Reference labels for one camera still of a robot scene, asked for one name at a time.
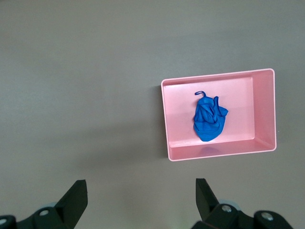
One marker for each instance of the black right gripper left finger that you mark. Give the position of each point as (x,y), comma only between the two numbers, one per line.
(69,205)

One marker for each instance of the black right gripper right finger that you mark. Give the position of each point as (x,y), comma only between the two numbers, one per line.
(212,214)

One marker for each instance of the blue glove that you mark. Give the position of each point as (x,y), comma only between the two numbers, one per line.
(208,119)

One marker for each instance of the pink plastic bin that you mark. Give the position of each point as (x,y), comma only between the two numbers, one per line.
(240,107)

